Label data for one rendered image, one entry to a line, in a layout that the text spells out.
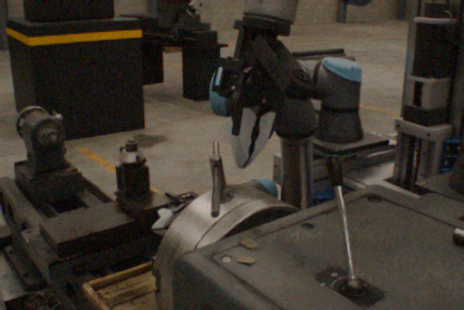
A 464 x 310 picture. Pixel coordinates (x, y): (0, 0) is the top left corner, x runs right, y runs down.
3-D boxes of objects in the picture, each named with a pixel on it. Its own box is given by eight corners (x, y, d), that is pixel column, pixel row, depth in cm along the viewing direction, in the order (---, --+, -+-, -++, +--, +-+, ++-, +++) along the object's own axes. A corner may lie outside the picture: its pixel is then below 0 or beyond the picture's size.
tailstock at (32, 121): (86, 190, 189) (79, 116, 180) (35, 203, 178) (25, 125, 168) (60, 169, 212) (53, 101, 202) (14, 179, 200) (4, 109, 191)
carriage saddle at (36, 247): (198, 236, 155) (198, 218, 153) (51, 285, 128) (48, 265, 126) (151, 203, 178) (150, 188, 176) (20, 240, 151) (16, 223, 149)
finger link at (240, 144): (222, 159, 77) (235, 100, 76) (246, 170, 73) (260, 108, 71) (206, 159, 75) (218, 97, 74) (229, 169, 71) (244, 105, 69)
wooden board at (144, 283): (270, 304, 122) (271, 290, 120) (139, 365, 101) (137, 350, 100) (201, 255, 144) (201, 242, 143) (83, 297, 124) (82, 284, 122)
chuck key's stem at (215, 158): (218, 209, 93) (208, 154, 88) (230, 208, 93) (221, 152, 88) (218, 216, 91) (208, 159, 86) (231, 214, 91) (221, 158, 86)
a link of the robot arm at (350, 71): (355, 110, 143) (359, 62, 139) (310, 105, 148) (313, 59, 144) (363, 101, 153) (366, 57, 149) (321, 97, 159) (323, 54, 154)
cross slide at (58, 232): (193, 217, 154) (193, 203, 153) (58, 258, 130) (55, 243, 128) (166, 198, 167) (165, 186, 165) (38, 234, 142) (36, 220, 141)
